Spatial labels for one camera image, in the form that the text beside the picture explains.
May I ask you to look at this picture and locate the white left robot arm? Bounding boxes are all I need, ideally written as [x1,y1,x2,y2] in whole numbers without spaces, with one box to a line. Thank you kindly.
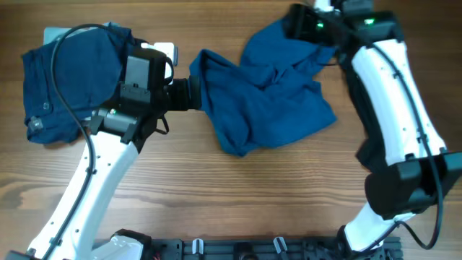
[6,76,201,259]

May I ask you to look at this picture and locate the black garment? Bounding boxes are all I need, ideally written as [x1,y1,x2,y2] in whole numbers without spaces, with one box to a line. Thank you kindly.
[342,66,388,173]

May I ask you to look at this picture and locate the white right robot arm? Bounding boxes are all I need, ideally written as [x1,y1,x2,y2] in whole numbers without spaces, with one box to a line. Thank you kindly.
[283,1,461,259]

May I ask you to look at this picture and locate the light blue folded garment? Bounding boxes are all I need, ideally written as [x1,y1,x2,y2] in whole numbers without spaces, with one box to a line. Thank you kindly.
[43,22,120,46]

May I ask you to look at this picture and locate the blue t-shirt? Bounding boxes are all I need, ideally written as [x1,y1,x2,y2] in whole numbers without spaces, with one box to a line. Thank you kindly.
[189,20,336,157]

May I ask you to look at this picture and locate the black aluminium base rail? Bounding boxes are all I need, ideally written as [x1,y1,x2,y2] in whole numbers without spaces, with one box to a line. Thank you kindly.
[92,236,404,260]

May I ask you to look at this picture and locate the folded dark blue shorts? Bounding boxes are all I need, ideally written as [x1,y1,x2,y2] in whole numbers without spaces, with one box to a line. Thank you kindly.
[22,26,135,144]

